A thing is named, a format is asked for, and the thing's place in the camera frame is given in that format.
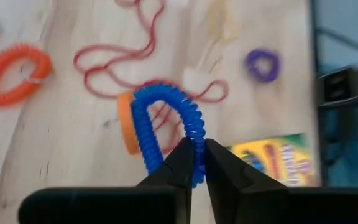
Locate orange spiral coil keychain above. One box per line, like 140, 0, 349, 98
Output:
0, 42, 54, 108

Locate red rubber band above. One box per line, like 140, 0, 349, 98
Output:
84, 70, 230, 105
147, 99, 183, 156
73, 0, 167, 94

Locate blue spiral coil keychain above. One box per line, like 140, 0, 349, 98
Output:
130, 81, 207, 189

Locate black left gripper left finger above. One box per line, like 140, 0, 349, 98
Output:
17, 136, 196, 224

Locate yellow Crayola crayon box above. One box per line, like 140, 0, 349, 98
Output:
227, 133, 318, 188

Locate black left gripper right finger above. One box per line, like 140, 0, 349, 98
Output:
204, 138, 358, 224

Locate yellow rubber band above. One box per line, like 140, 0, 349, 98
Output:
196, 0, 239, 74

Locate purple spiral coil keychain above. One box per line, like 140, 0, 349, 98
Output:
244, 47, 282, 84

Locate orange rubber band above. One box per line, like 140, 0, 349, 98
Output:
116, 90, 142, 156

